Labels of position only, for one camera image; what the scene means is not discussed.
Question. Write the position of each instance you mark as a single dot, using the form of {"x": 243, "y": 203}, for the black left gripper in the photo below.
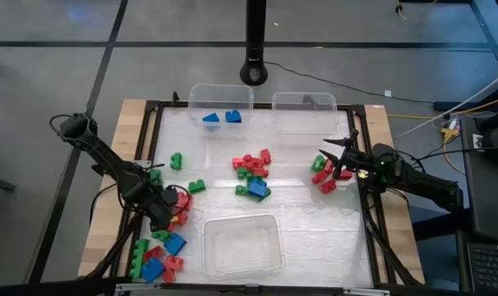
{"x": 160, "y": 209}

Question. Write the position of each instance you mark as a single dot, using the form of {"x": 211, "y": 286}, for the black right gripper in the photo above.
{"x": 360, "y": 166}

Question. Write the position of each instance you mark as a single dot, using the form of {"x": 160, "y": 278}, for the clear plastic bin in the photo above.
{"x": 220, "y": 94}
{"x": 304, "y": 119}
{"x": 243, "y": 246}

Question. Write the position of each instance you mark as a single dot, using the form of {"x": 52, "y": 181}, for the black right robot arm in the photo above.
{"x": 417, "y": 181}

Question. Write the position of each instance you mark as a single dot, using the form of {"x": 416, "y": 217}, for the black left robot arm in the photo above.
{"x": 109, "y": 162}

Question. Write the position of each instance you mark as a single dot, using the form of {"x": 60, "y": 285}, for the long green toy building block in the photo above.
{"x": 155, "y": 176}
{"x": 139, "y": 259}

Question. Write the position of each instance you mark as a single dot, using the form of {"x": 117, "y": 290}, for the black table clamp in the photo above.
{"x": 175, "y": 98}
{"x": 308, "y": 99}

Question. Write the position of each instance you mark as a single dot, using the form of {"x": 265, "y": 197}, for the white floor tag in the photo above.
{"x": 388, "y": 93}

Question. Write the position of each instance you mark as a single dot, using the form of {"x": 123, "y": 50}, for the translucent plastic table sheet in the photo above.
{"x": 323, "y": 246}

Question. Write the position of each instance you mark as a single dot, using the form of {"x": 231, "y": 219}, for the white printed paper sheet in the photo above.
{"x": 478, "y": 141}

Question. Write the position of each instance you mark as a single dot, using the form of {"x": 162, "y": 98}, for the black crossbar with silver brackets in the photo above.
{"x": 47, "y": 288}

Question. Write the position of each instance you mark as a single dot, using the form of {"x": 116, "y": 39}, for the black pole stand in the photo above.
{"x": 255, "y": 41}

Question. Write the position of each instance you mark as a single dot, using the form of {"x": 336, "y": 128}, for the black desk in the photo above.
{"x": 491, "y": 205}

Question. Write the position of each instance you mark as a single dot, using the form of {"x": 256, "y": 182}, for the black laptop keyboard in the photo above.
{"x": 491, "y": 269}

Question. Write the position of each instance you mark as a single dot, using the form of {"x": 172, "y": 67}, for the black metal table frame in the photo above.
{"x": 151, "y": 107}

